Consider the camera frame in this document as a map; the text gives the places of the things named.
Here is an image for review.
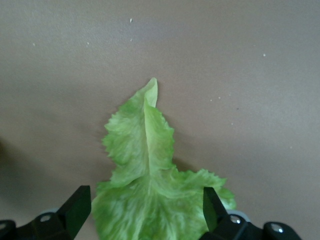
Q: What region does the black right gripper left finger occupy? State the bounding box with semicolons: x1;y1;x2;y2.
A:
0;185;91;240

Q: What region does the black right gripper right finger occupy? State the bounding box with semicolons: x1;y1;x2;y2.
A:
199;186;301;240

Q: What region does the green lettuce leaf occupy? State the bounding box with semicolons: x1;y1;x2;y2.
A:
91;76;237;240

